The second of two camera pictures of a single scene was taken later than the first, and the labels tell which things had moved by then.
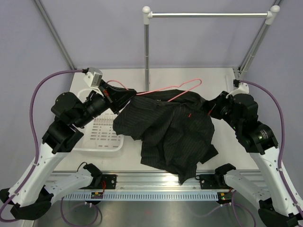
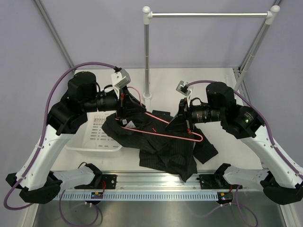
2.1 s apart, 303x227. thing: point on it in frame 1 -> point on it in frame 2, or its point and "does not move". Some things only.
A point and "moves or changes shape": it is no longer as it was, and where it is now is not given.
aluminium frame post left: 56,34 does not move
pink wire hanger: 200,80 -> 140,100
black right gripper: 212,106 -> 183,122
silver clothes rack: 147,14 does not move
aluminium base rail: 100,182 does not move
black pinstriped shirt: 175,128 moves or changes shape
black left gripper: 115,98 -> 128,105
